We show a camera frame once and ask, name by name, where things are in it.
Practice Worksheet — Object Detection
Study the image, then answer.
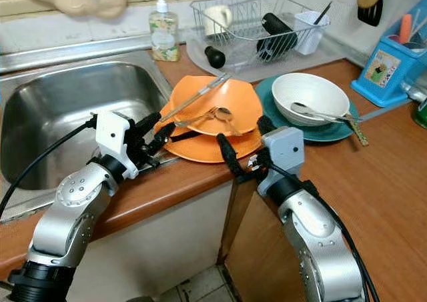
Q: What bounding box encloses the cream mug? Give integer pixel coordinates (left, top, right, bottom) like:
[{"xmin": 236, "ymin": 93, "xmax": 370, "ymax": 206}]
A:
[{"xmin": 203, "ymin": 5, "xmax": 233, "ymax": 36}]

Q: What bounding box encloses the grey drying mat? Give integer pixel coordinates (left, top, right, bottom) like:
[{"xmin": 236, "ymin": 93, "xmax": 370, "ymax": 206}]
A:
[{"xmin": 185, "ymin": 39, "xmax": 348, "ymax": 83}]

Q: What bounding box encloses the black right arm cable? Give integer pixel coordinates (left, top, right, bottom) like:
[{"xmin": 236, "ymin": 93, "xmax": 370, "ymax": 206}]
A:
[{"xmin": 270, "ymin": 161, "xmax": 380, "ymax": 302}]

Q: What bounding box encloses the white wire dish rack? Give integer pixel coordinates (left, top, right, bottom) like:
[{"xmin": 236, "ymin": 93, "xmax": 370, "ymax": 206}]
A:
[{"xmin": 190, "ymin": 0, "xmax": 331, "ymax": 69}]

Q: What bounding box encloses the blue plastic utensil holder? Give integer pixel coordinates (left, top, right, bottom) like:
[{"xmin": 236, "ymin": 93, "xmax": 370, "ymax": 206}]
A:
[{"xmin": 350, "ymin": 0, "xmax": 427, "ymax": 108}]

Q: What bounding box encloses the white plastic utensil cup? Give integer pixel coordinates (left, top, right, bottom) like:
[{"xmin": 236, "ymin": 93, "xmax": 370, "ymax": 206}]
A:
[{"xmin": 294, "ymin": 10, "xmax": 331, "ymax": 56}]

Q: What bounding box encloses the white cabinet front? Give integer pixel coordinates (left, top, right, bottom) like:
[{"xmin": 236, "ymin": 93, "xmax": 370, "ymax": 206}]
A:
[{"xmin": 107, "ymin": 182, "xmax": 234, "ymax": 302}]

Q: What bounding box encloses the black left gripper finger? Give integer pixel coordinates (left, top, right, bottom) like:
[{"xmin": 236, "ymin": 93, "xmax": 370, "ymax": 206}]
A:
[
  {"xmin": 131, "ymin": 112, "xmax": 163, "ymax": 134},
  {"xmin": 150, "ymin": 123, "xmax": 175, "ymax": 150}
]

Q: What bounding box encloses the white bowl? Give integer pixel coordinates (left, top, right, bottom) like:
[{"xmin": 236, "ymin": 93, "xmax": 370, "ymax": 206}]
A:
[{"xmin": 272, "ymin": 72, "xmax": 351, "ymax": 126}]

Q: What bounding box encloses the black tumbler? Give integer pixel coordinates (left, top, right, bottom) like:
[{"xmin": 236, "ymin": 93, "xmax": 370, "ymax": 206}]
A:
[{"xmin": 255, "ymin": 12, "xmax": 299, "ymax": 61}]

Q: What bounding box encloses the metal spoon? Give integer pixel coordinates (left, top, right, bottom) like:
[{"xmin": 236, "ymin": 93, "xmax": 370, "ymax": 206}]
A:
[
  {"xmin": 173, "ymin": 107, "xmax": 234, "ymax": 129},
  {"xmin": 290, "ymin": 102, "xmax": 361, "ymax": 124}
]

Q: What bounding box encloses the dark utensil handle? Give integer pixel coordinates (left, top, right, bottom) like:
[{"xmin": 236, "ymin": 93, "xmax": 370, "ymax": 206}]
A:
[{"xmin": 312, "ymin": 1, "xmax": 333, "ymax": 26}]

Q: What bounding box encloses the orange utensil handle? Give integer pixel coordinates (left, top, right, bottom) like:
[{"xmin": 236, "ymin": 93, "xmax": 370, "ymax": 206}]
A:
[{"xmin": 398, "ymin": 12, "xmax": 413, "ymax": 44}]

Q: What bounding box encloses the black spatula wooden handle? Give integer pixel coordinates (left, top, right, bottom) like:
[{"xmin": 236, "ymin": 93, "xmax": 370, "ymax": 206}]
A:
[{"xmin": 357, "ymin": 0, "xmax": 386, "ymax": 27}]

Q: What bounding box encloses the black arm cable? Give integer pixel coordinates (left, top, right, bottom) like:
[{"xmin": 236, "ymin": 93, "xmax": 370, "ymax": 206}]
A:
[
  {"xmin": 0, "ymin": 115, "xmax": 97, "ymax": 216},
  {"xmin": 270, "ymin": 161, "xmax": 380, "ymax": 302}
]

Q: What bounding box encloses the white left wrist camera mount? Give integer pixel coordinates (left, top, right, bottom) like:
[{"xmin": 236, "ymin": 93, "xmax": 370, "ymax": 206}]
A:
[{"xmin": 95, "ymin": 111, "xmax": 133, "ymax": 180}]

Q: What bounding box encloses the clear soap pump bottle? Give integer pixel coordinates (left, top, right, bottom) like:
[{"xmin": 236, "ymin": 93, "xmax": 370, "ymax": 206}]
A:
[{"xmin": 150, "ymin": 0, "xmax": 179, "ymax": 63}]

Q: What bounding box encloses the small black bottle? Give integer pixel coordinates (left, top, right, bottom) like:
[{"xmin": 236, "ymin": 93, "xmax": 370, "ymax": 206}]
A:
[{"xmin": 204, "ymin": 45, "xmax": 226, "ymax": 69}]

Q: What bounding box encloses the brown wooden cabinet door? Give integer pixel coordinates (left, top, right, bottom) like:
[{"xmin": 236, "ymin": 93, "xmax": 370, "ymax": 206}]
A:
[{"xmin": 224, "ymin": 175, "xmax": 328, "ymax": 302}]

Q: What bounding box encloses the teal plate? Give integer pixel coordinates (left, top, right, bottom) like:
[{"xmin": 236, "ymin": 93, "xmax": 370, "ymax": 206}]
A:
[{"xmin": 255, "ymin": 75, "xmax": 361, "ymax": 143}]

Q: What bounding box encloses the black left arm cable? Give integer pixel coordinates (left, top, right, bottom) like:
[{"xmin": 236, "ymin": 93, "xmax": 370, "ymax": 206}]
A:
[{"xmin": 0, "ymin": 115, "xmax": 97, "ymax": 216}]

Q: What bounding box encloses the clear long stick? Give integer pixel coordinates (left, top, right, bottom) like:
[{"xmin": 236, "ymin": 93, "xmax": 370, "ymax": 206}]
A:
[{"xmin": 177, "ymin": 74, "xmax": 231, "ymax": 116}]

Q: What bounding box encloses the black stick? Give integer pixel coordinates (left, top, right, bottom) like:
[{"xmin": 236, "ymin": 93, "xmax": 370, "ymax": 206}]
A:
[{"xmin": 175, "ymin": 131, "xmax": 205, "ymax": 144}]

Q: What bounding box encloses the beige cloth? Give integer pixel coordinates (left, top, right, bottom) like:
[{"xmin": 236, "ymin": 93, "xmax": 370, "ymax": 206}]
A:
[{"xmin": 17, "ymin": 0, "xmax": 127, "ymax": 19}]

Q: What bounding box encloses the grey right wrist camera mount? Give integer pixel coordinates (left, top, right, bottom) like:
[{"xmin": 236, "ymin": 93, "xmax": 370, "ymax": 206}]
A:
[{"xmin": 258, "ymin": 127, "xmax": 306, "ymax": 197}]

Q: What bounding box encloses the green container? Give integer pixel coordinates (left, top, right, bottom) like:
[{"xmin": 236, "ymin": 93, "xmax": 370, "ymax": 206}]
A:
[{"xmin": 412, "ymin": 99, "xmax": 427, "ymax": 129}]

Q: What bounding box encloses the stainless steel sink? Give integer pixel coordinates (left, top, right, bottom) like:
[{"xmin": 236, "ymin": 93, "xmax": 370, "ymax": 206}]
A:
[{"xmin": 0, "ymin": 35, "xmax": 174, "ymax": 223}]

